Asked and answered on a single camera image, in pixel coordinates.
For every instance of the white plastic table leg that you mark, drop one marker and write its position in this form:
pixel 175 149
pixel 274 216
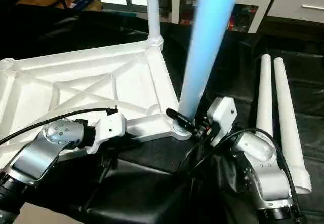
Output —
pixel 207 46
pixel 153 11
pixel 264 92
pixel 291 122

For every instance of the white plastic table top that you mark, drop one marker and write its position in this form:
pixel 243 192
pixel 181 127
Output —
pixel 76 77

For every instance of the black mat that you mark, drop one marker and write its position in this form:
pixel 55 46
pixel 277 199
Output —
pixel 152 193

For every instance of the white glass door cabinet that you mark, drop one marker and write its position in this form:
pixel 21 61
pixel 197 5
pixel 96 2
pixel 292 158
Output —
pixel 253 1

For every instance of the blue box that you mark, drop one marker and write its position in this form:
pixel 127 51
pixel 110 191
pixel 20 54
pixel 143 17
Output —
pixel 83 0

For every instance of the white drawer unit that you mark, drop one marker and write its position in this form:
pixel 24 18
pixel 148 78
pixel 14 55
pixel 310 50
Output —
pixel 298 3

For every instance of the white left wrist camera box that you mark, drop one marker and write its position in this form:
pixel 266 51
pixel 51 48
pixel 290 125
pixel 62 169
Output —
pixel 109 127

